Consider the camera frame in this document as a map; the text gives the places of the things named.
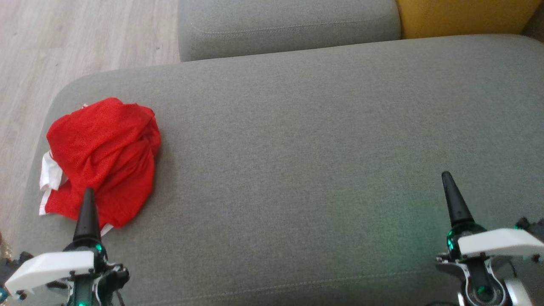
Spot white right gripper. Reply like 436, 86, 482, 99
441, 171, 544, 258

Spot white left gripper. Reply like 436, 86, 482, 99
4, 188, 109, 297

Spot red number 23 jersey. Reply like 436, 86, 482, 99
39, 127, 156, 237

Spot grey sofa seat cushion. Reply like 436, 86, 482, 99
17, 34, 544, 306

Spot yellow cushion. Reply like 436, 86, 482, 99
396, 0, 544, 40

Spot grey sofa back cushion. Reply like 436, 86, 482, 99
178, 0, 401, 62

